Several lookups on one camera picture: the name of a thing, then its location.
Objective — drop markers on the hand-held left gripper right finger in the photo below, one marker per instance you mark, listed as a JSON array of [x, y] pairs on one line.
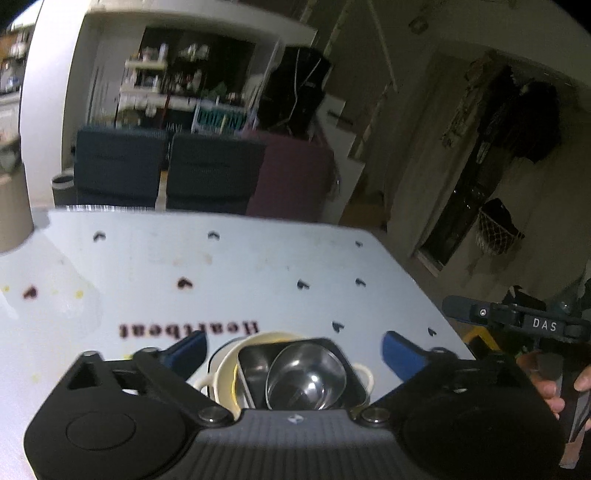
[[399, 355]]

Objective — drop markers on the dark blue chair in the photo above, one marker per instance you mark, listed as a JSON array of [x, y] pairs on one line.
[[120, 166], [212, 175]]

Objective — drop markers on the white staircase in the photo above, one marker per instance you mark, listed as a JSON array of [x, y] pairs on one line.
[[364, 184]]

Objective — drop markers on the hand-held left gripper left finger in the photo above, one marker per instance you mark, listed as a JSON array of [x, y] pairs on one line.
[[189, 348]]

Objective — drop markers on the cream shelf rack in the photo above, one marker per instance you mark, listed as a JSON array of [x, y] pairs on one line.
[[138, 90]]

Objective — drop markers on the round steel bowl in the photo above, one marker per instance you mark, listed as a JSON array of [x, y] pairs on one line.
[[304, 378]]

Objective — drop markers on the person's right hand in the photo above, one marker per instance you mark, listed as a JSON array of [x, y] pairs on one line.
[[542, 383]]

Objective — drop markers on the beige pitcher with metal top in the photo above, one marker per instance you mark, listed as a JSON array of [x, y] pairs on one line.
[[14, 207]]

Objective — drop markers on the grey round container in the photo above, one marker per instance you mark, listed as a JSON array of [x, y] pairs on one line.
[[62, 182]]

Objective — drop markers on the patterned hanging garment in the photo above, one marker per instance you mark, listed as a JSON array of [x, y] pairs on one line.
[[464, 106]]

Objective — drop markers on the teal sign plate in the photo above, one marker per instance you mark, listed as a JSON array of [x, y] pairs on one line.
[[219, 120]]

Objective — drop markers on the dark hanging clothes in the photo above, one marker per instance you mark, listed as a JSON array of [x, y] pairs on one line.
[[526, 115]]

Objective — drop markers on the purple sofa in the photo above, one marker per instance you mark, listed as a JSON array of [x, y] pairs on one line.
[[295, 180]]

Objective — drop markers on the yellow box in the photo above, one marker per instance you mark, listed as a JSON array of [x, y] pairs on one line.
[[480, 341]]

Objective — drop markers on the black jacket with white trim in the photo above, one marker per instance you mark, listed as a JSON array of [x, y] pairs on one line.
[[295, 92]]

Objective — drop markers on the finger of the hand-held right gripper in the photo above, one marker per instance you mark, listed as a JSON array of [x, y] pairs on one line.
[[461, 309]]

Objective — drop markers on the white net basket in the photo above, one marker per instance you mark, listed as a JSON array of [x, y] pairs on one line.
[[498, 230]]

